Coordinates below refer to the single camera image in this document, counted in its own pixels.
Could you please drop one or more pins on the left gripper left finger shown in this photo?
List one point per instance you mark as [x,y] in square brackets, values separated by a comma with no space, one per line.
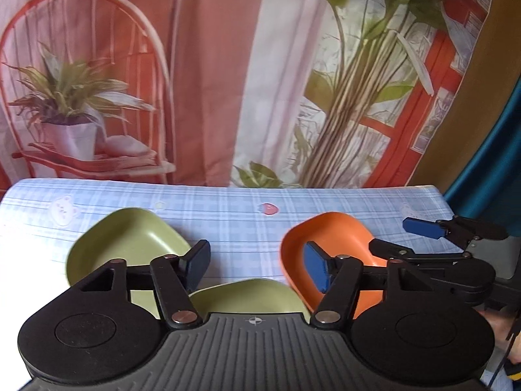
[174,279]

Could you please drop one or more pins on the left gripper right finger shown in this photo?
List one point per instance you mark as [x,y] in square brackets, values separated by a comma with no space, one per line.
[337,278]

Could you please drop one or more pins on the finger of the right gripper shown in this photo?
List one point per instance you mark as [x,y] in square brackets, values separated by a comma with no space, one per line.
[387,250]
[458,230]

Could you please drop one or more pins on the orange square bowl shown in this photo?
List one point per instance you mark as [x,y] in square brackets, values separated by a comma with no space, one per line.
[337,234]

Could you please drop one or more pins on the green square bowl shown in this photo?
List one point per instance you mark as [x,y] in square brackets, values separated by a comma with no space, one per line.
[134,234]
[253,296]

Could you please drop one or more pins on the person's right hand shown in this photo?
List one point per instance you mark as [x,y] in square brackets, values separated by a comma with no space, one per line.
[501,322]

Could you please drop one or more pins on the teal curtain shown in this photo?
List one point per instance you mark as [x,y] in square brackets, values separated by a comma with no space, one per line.
[488,188]

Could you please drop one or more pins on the blue plaid tablecloth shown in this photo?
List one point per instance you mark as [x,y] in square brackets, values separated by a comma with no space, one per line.
[42,218]

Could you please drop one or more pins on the printed backdrop curtain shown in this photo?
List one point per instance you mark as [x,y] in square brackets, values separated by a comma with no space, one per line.
[245,93]

